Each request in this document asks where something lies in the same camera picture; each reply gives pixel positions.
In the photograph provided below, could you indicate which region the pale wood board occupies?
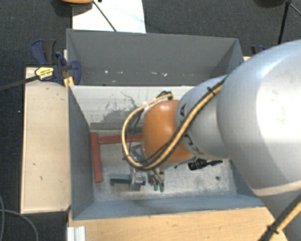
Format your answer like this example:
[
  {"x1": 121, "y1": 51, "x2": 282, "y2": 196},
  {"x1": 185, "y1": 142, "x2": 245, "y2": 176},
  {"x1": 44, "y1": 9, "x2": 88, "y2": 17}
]
[{"x1": 20, "y1": 66, "x2": 72, "y2": 214}]

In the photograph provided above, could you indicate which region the red-brown flat block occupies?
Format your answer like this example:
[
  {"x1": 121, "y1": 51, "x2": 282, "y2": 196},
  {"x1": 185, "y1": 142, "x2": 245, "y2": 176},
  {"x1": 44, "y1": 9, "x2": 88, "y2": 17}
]
[
  {"x1": 98, "y1": 134, "x2": 144, "y2": 146},
  {"x1": 90, "y1": 132, "x2": 103, "y2": 183}
]

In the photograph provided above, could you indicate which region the dark green flat block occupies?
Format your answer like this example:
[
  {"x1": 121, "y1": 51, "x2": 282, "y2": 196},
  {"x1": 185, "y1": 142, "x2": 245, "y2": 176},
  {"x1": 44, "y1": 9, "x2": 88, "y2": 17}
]
[{"x1": 109, "y1": 173, "x2": 133, "y2": 186}]

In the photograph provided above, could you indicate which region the grey metal bin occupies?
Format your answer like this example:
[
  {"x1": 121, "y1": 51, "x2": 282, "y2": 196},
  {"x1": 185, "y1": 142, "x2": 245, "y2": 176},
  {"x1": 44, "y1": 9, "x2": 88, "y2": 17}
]
[{"x1": 66, "y1": 28, "x2": 267, "y2": 221}]

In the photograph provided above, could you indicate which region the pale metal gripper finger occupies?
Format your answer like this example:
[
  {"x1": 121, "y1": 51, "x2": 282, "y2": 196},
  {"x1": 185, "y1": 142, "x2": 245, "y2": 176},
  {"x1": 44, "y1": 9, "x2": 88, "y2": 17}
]
[{"x1": 131, "y1": 170, "x2": 146, "y2": 192}]

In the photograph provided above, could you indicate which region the black cylinder on white bracket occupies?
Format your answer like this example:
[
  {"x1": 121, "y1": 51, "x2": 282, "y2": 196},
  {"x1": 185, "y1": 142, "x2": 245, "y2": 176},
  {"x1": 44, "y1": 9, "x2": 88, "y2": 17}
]
[{"x1": 187, "y1": 159, "x2": 224, "y2": 171}]

